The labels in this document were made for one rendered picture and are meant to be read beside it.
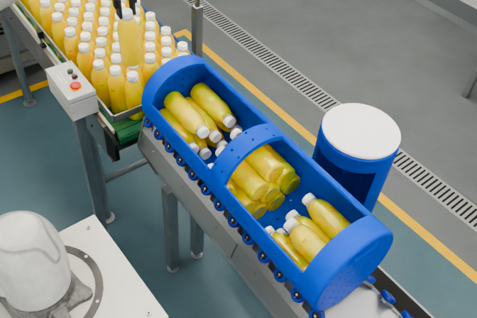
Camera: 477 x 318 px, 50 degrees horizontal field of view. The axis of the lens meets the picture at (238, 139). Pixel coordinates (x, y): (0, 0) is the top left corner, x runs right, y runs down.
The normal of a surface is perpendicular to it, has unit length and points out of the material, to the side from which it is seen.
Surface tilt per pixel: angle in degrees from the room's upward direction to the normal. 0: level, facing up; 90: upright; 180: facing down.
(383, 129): 0
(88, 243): 2
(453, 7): 76
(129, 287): 2
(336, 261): 36
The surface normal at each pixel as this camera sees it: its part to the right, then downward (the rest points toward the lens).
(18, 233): 0.16, -0.71
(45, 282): 0.69, 0.49
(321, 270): -0.61, -0.09
